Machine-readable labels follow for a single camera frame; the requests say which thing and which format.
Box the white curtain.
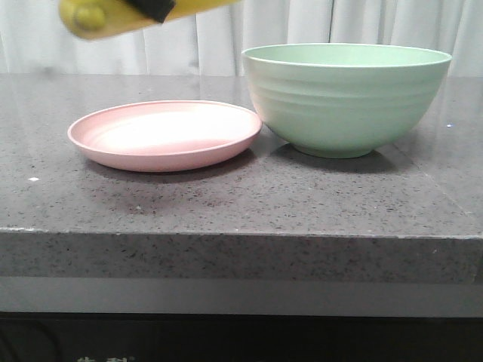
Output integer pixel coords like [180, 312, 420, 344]
[1, 1, 482, 77]

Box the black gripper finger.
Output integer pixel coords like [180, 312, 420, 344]
[127, 0, 176, 23]

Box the pink plate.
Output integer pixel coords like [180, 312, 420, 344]
[68, 100, 262, 172]

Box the yellow banana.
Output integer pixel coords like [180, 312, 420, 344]
[58, 0, 232, 40]

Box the green ribbed bowl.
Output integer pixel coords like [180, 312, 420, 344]
[242, 43, 452, 158]

